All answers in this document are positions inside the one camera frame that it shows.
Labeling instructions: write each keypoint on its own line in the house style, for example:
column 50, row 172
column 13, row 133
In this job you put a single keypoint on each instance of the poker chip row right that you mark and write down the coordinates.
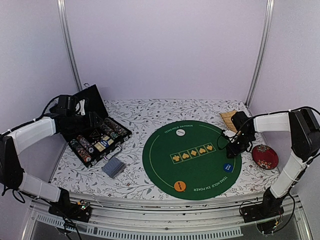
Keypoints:
column 112, row 129

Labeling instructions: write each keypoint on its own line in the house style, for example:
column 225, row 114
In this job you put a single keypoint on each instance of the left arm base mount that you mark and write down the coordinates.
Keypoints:
column 78, row 211

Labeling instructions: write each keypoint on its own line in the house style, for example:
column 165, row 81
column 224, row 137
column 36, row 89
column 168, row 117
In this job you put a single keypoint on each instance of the poker chip row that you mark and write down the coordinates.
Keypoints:
column 85, row 143
column 112, row 129
column 80, row 150

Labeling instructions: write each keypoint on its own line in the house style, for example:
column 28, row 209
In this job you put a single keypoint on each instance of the orange big blind button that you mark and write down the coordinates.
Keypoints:
column 180, row 186

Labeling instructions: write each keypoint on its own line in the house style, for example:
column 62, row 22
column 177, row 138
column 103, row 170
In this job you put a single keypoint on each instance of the red floral round box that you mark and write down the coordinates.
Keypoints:
column 265, row 157

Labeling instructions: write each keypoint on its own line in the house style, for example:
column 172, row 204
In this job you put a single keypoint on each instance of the round green poker mat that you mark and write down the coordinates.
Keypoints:
column 197, row 158

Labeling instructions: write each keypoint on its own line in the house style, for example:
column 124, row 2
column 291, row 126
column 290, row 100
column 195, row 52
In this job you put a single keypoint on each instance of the grey card stack holder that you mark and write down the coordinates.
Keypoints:
column 113, row 167

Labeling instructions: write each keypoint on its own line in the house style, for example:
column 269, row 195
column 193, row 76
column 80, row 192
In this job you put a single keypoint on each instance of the poker chip row middle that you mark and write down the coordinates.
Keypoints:
column 85, row 143

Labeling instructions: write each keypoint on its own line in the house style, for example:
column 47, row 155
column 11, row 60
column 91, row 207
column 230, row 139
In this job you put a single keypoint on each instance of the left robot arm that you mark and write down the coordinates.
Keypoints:
column 13, row 142

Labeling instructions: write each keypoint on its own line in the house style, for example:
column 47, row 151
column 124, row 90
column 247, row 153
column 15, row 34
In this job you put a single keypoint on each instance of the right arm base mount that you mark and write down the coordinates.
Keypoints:
column 252, row 212

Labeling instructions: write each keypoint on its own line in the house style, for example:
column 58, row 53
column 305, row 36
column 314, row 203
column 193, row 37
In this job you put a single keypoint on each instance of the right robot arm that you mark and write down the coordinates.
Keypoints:
column 304, row 131

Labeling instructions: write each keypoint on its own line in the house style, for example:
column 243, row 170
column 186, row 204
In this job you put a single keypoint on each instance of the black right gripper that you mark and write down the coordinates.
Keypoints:
column 235, row 152

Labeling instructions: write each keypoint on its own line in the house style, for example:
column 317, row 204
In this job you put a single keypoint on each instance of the black poker chip case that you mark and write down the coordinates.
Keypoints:
column 95, row 100

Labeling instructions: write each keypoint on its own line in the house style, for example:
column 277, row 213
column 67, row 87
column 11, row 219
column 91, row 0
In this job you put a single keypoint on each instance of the poker chip row left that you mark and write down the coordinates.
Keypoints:
column 80, row 150

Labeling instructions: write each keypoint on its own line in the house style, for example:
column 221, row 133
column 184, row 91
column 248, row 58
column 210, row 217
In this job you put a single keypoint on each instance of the blue small blind button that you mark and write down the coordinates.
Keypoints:
column 227, row 167

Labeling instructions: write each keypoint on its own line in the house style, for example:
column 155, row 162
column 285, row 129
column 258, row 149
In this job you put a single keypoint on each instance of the aluminium front rail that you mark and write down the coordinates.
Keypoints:
column 131, row 219

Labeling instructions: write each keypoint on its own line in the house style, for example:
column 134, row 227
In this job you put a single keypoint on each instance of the white dealer button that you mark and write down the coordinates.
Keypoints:
column 180, row 132

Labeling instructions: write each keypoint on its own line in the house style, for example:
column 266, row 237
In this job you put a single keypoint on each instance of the blue playing card deck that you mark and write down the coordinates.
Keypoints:
column 103, row 143

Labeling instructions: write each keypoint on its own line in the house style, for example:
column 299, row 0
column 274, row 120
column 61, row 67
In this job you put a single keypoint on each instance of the round woven bamboo tray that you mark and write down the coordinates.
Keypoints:
column 227, row 119

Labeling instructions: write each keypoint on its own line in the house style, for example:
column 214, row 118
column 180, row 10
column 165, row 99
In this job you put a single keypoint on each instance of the right aluminium frame post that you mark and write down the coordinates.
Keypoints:
column 268, row 15

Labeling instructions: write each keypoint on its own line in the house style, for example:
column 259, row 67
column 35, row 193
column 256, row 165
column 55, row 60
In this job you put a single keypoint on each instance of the left aluminium frame post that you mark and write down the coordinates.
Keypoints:
column 61, row 6

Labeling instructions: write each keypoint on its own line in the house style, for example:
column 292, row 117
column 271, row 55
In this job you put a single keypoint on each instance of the aluminium frame post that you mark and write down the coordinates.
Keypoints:
column 61, row 6
column 268, row 15

